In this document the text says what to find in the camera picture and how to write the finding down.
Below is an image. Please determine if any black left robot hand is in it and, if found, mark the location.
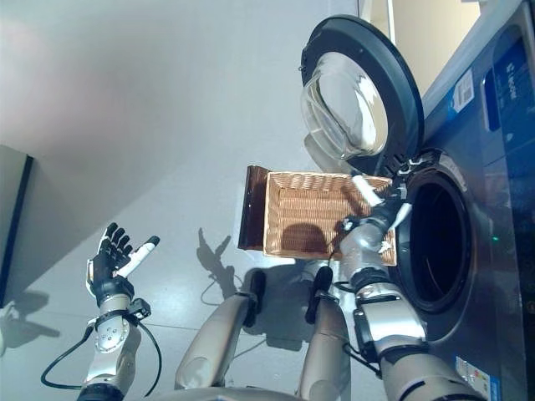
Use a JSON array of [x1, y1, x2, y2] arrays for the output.
[[85, 222, 161, 308]]

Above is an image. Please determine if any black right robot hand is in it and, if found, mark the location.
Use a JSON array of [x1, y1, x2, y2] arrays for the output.
[[353, 175, 415, 231]]

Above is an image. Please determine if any dark grey washing machine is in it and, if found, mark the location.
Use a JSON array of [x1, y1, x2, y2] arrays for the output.
[[375, 0, 535, 401]]

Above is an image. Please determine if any white machine with clear parts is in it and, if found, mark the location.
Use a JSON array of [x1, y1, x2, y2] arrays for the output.
[[0, 300, 18, 356]]

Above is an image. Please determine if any round washing machine door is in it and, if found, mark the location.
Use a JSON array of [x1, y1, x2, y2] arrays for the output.
[[298, 14, 425, 176]]

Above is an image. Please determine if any rectangular wicker laundry basket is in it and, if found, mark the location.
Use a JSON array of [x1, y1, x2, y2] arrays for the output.
[[262, 170, 398, 267]]

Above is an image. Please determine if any grey cabinet with black edge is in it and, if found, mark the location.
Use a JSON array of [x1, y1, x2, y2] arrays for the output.
[[0, 144, 34, 308]]

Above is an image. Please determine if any silver left robot leg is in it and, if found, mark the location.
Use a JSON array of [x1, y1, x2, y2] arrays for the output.
[[174, 269, 268, 392]]

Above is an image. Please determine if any silver robot leg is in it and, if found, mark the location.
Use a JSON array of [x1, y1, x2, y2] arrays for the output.
[[297, 266, 356, 400], [174, 269, 268, 392]]

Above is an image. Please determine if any glossy brown stool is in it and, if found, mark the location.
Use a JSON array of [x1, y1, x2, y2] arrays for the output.
[[237, 165, 273, 251]]

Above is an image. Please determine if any blue and white sticker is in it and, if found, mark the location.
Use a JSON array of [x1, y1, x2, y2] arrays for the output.
[[452, 69, 476, 113]]

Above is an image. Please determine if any silver right robot leg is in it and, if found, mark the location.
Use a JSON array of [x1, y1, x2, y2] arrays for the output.
[[297, 266, 356, 400]]

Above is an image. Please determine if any energy label sticker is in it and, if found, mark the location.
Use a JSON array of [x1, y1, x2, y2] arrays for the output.
[[453, 356, 501, 396]]

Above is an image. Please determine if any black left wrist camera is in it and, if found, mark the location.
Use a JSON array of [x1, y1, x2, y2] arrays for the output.
[[127, 298, 151, 319]]

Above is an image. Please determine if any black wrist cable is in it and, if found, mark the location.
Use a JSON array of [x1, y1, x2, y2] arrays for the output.
[[40, 323, 163, 398]]

